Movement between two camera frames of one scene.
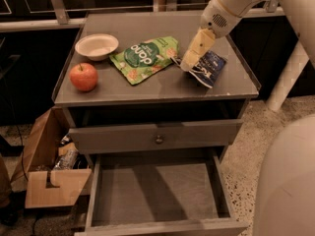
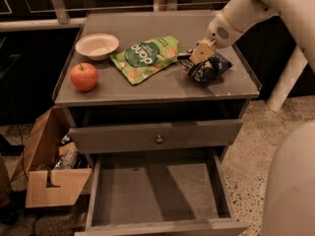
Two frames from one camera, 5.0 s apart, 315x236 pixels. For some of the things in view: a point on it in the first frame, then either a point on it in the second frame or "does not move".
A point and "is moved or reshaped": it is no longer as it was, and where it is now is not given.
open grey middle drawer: (157, 194) does not move
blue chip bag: (208, 68) is moved or reshaped
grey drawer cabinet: (122, 91) does not move
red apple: (84, 77) does not move
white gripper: (215, 21) → (219, 30)
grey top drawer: (150, 137) does not move
